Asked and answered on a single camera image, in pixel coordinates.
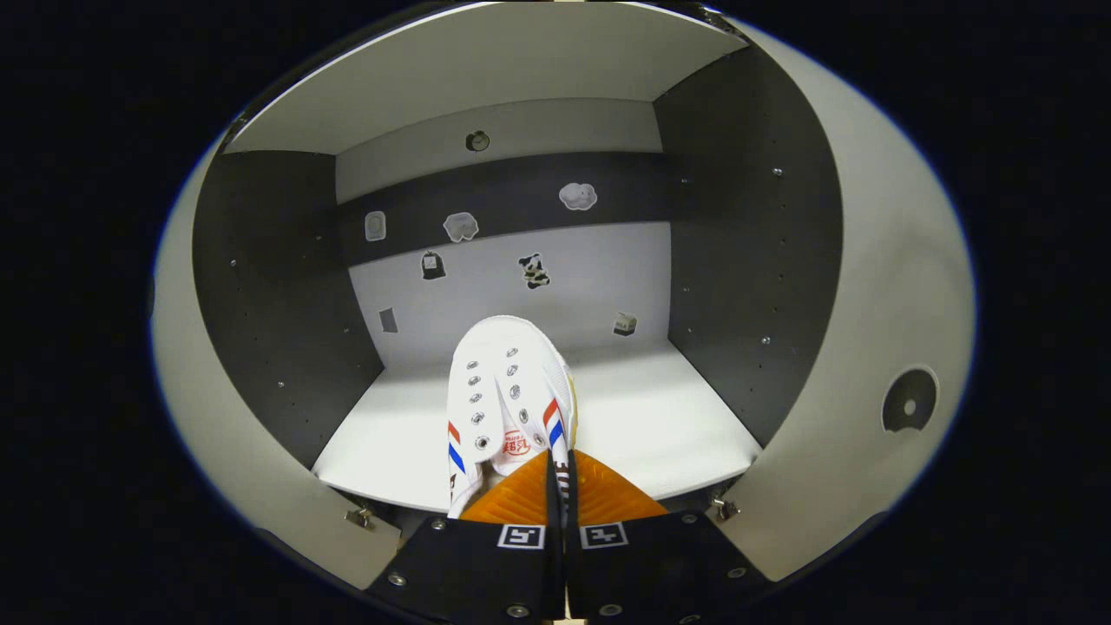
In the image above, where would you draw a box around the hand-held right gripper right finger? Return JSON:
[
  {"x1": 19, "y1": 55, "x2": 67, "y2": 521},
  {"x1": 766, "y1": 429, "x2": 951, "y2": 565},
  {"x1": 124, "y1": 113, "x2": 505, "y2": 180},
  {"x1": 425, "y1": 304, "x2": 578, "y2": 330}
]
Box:
[{"x1": 564, "y1": 450, "x2": 773, "y2": 622}]

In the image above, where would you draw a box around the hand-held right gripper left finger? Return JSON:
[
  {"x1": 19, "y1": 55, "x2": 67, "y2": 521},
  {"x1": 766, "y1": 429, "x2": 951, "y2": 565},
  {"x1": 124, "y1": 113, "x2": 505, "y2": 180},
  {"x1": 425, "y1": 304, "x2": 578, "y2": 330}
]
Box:
[{"x1": 365, "y1": 450, "x2": 565, "y2": 622}]

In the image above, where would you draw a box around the white shoe cabinet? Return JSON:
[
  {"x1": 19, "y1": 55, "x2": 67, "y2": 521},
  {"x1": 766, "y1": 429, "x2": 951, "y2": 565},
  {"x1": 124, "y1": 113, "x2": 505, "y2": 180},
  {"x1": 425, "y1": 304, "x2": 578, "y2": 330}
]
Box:
[{"x1": 191, "y1": 0, "x2": 847, "y2": 522}]

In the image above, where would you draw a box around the white striped shoe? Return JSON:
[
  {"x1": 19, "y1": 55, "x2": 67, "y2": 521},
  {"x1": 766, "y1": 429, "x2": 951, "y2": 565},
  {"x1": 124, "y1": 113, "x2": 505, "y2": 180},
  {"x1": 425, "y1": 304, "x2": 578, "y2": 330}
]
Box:
[{"x1": 445, "y1": 315, "x2": 580, "y2": 520}]

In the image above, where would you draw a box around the white cabinet door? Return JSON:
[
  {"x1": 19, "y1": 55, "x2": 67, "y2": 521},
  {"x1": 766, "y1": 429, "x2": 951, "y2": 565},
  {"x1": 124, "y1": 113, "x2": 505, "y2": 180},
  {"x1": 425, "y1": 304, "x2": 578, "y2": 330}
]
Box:
[
  {"x1": 707, "y1": 17, "x2": 977, "y2": 582},
  {"x1": 152, "y1": 130, "x2": 404, "y2": 591}
]

